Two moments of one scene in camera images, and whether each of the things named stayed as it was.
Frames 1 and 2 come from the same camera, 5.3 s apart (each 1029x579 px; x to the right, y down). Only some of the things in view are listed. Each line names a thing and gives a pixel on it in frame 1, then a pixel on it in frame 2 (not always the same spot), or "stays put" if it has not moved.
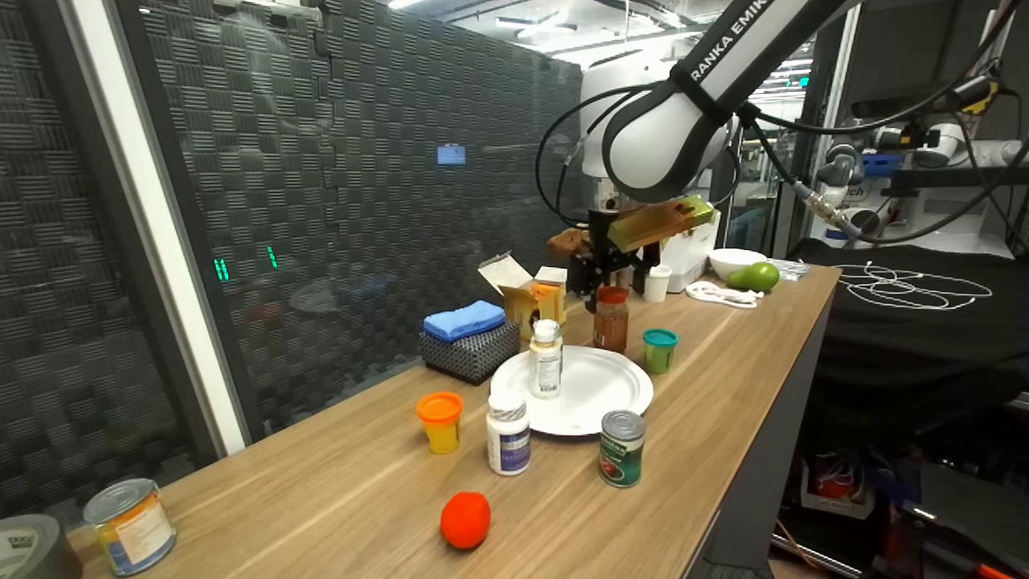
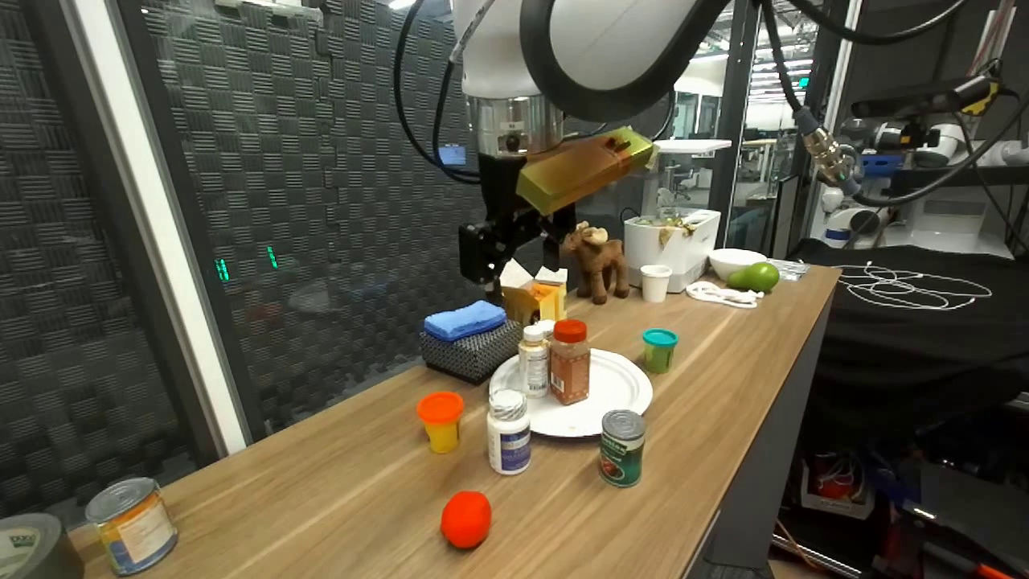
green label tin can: (620, 448) stays put
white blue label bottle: (510, 435) stays put
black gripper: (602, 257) -> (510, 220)
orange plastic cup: (440, 417) stays put
